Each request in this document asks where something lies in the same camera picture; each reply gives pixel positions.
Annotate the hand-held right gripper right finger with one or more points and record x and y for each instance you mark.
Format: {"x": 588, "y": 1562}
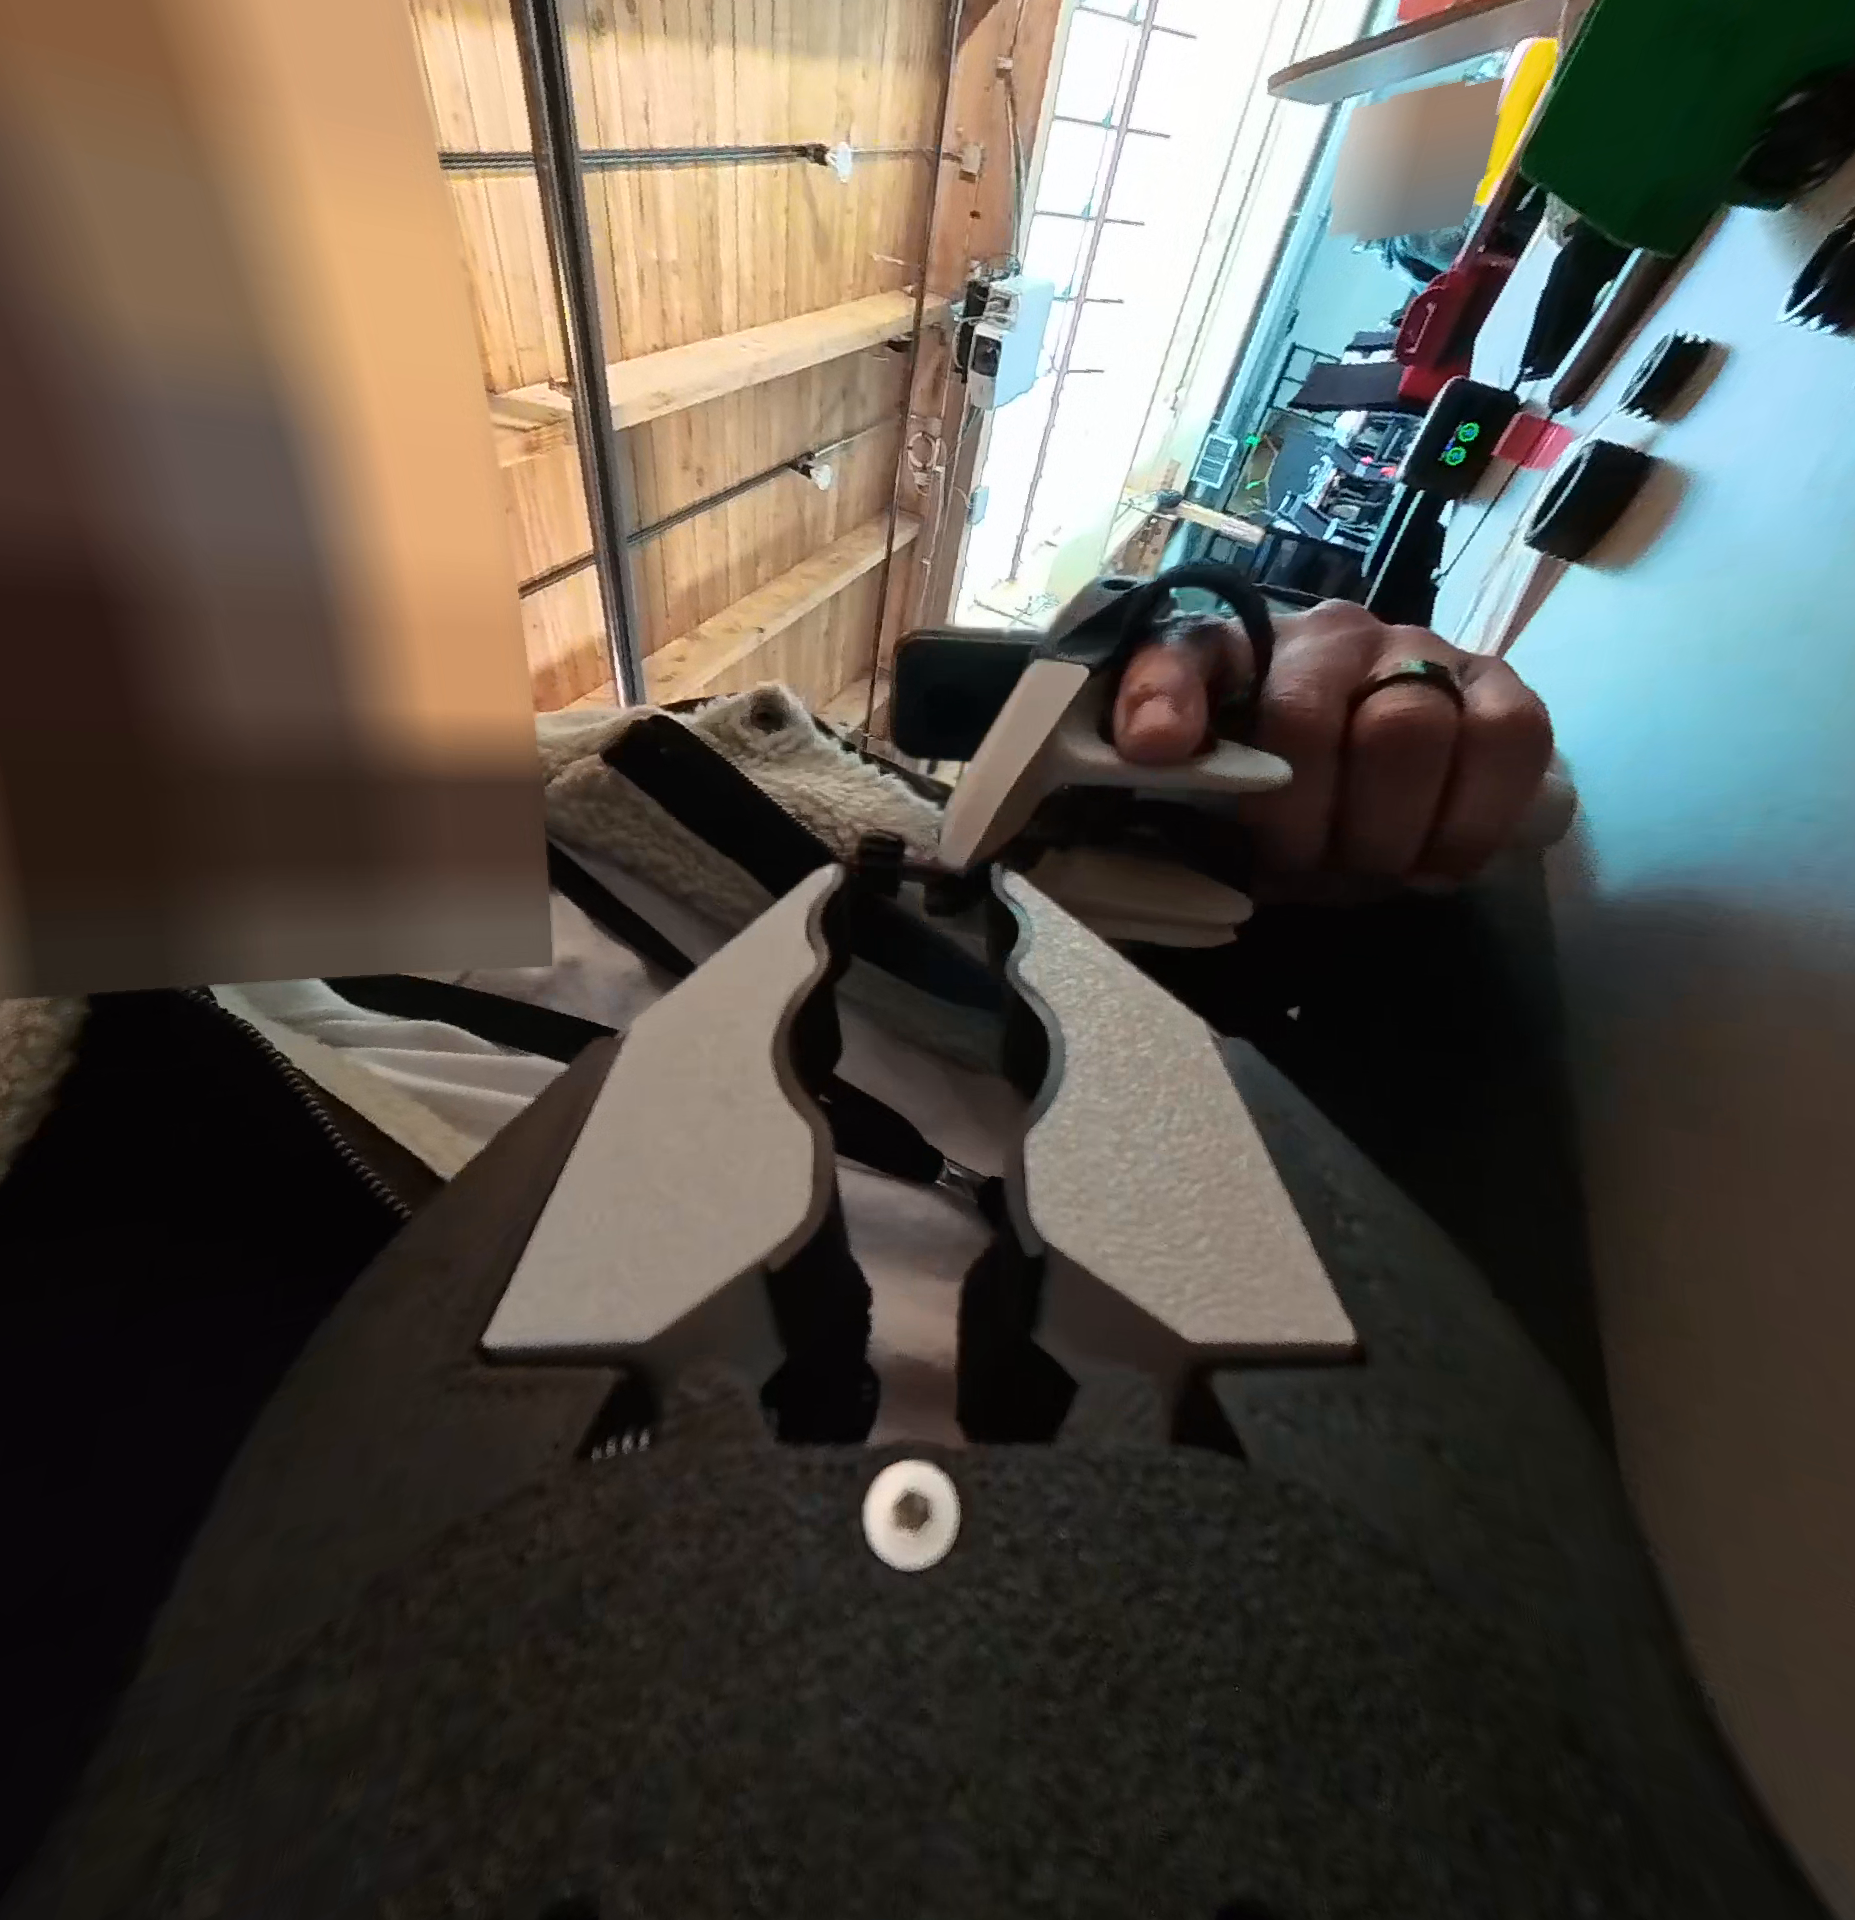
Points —
{"x": 1182, "y": 1201}

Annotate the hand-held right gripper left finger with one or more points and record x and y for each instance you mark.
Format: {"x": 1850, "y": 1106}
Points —
{"x": 658, "y": 1201}

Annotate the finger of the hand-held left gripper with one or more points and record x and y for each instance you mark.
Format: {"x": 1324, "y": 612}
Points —
{"x": 1018, "y": 764}

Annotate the small black round brick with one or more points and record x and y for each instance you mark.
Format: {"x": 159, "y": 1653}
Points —
{"x": 878, "y": 867}

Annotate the person's left forearm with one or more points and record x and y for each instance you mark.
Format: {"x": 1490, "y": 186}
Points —
{"x": 1392, "y": 961}

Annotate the person's left hand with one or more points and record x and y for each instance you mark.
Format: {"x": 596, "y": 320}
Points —
{"x": 1392, "y": 751}

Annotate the white shirt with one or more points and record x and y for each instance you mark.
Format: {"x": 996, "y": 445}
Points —
{"x": 462, "y": 1080}

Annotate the black box with green lights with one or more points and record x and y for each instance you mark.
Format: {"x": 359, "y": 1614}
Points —
{"x": 1460, "y": 435}

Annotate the small pink box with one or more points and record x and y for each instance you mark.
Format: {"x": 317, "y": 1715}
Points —
{"x": 1542, "y": 442}

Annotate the black toy tyre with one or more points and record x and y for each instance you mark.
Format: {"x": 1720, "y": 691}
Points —
{"x": 1806, "y": 142}
{"x": 1596, "y": 503}

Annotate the brown cylinder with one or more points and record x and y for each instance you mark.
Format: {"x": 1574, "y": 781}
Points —
{"x": 1610, "y": 338}

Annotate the black angular object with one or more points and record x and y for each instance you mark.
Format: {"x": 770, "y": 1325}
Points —
{"x": 1572, "y": 285}

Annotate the black spoked toy wheel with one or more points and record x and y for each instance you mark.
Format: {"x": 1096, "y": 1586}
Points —
{"x": 1670, "y": 374}

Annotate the green plastic bin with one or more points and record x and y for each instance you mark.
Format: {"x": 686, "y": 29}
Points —
{"x": 1648, "y": 120}

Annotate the black toy wheel rim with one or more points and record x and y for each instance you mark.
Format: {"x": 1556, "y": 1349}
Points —
{"x": 1836, "y": 271}

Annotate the white wall box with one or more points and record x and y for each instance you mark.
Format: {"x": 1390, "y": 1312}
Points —
{"x": 1018, "y": 338}

